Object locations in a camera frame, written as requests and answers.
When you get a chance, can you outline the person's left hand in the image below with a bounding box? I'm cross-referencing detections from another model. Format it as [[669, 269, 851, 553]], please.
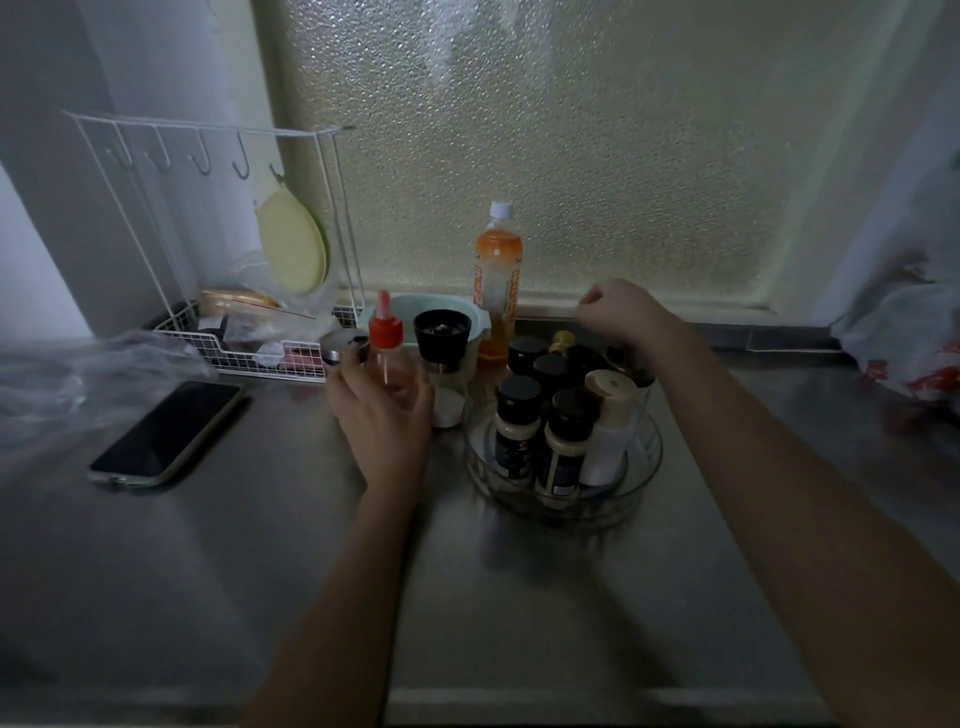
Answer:
[[324, 341, 436, 500]]

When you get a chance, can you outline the person's right hand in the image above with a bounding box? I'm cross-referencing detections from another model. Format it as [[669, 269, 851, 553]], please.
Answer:
[[575, 278, 684, 361]]

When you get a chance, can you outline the grey lid glass shaker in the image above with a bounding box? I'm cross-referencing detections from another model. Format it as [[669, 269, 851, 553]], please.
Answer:
[[607, 346, 658, 429]]

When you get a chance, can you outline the steel lid glass jar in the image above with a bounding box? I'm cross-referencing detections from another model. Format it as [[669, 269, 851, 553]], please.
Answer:
[[320, 329, 373, 373]]

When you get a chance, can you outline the red cap sauce bottle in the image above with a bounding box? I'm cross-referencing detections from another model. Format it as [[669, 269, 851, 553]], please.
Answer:
[[367, 290, 421, 410]]

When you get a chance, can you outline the beige lid white shaker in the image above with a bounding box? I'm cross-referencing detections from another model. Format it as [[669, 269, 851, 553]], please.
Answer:
[[577, 368, 640, 489]]

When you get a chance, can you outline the black top salt grinder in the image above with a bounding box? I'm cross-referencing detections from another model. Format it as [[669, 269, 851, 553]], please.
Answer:
[[413, 308, 475, 430]]

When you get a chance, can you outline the clear round turntable tray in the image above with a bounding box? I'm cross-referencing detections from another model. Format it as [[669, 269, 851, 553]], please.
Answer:
[[463, 397, 665, 526]]

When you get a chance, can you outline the person's left forearm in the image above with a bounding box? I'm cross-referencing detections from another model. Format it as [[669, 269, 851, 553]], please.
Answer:
[[239, 479, 421, 728]]

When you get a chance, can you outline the person's right forearm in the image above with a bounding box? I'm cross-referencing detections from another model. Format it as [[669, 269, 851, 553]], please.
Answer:
[[637, 329, 960, 728]]

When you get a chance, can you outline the orange drink bottle white cap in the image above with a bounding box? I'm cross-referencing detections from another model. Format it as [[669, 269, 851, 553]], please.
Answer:
[[472, 200, 524, 361]]

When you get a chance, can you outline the teal and white bowl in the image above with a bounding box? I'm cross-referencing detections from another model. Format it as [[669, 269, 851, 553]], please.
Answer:
[[359, 293, 493, 369]]

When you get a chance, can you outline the frosted glass window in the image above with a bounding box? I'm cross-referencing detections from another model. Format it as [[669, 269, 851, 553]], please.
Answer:
[[251, 0, 954, 316]]

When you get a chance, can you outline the yellow packet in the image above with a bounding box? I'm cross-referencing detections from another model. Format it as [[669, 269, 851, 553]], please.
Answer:
[[198, 288, 283, 316]]

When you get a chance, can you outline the pale yellow round plate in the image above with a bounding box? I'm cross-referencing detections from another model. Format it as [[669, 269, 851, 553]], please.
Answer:
[[256, 183, 331, 296]]

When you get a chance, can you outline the black smartphone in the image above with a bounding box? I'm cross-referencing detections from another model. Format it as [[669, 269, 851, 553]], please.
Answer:
[[88, 380, 249, 490]]

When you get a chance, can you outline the white plastic bag red print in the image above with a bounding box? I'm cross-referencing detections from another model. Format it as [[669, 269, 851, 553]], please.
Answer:
[[830, 149, 960, 403]]

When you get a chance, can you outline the large clear plastic bag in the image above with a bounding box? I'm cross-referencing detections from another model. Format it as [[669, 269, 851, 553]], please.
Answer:
[[0, 333, 219, 481]]

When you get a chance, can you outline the white wire rack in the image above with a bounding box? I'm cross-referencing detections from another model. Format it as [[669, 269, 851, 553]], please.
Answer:
[[63, 110, 369, 384]]

